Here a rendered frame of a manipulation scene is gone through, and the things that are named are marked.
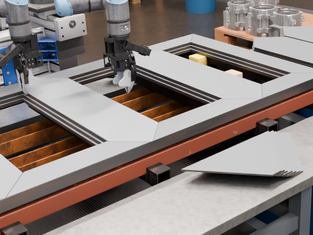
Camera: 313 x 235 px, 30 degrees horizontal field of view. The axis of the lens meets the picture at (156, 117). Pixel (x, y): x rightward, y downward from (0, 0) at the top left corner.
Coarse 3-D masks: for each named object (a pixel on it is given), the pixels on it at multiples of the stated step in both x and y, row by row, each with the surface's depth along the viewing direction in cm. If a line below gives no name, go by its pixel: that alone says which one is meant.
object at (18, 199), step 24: (192, 48) 249; (96, 72) 226; (144, 72) 223; (264, 72) 218; (288, 72) 210; (24, 96) 208; (192, 96) 201; (288, 96) 197; (72, 120) 183; (216, 120) 179; (96, 144) 171; (144, 144) 164; (168, 144) 170; (96, 168) 156; (24, 192) 145; (48, 192) 149
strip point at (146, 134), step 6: (150, 126) 174; (156, 126) 174; (132, 132) 171; (138, 132) 171; (144, 132) 171; (150, 132) 170; (120, 138) 168; (126, 138) 168; (132, 138) 168; (138, 138) 167; (144, 138) 167; (150, 138) 167
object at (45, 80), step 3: (45, 78) 219; (48, 78) 219; (51, 78) 219; (54, 78) 218; (57, 78) 218; (60, 78) 218; (63, 78) 218; (39, 81) 217; (42, 81) 216; (45, 81) 216; (48, 81) 216; (51, 81) 216; (36, 84) 214; (39, 84) 214; (42, 84) 213; (30, 87) 211; (33, 87) 211
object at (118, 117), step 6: (126, 108) 188; (108, 114) 185; (114, 114) 184; (120, 114) 184; (126, 114) 184; (132, 114) 183; (138, 114) 183; (90, 120) 181; (96, 120) 181; (102, 120) 181; (108, 120) 180; (114, 120) 180; (120, 120) 180; (126, 120) 179; (84, 126) 177; (90, 126) 177; (96, 126) 177; (102, 126) 176; (108, 126) 176
